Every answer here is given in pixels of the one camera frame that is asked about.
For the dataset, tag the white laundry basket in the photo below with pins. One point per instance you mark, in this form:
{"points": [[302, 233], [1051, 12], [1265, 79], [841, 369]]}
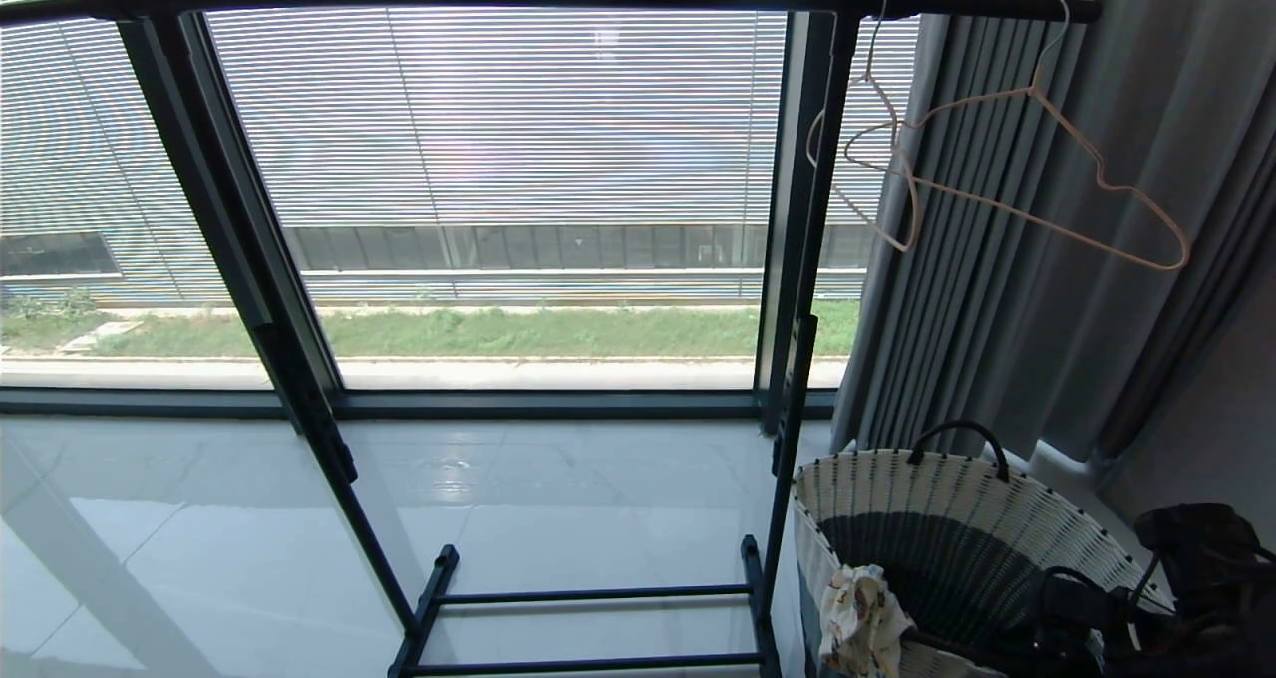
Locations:
{"points": [[947, 489]]}

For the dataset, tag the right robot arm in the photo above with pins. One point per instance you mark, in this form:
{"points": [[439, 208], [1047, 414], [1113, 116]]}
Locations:
{"points": [[1206, 548]]}

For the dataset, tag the cream printed garment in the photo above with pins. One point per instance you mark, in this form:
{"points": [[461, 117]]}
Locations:
{"points": [[862, 618]]}

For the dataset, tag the pink clothes hanger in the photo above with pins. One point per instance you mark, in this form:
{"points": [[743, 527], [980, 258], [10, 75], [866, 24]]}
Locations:
{"points": [[912, 221], [1033, 90]]}

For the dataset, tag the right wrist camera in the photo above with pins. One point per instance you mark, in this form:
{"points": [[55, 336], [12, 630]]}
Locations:
{"points": [[1087, 603]]}

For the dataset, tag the window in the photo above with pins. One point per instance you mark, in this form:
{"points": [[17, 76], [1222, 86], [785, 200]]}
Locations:
{"points": [[498, 160]]}

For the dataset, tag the grey curtain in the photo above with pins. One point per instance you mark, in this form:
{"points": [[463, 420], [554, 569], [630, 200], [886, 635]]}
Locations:
{"points": [[1097, 339]]}

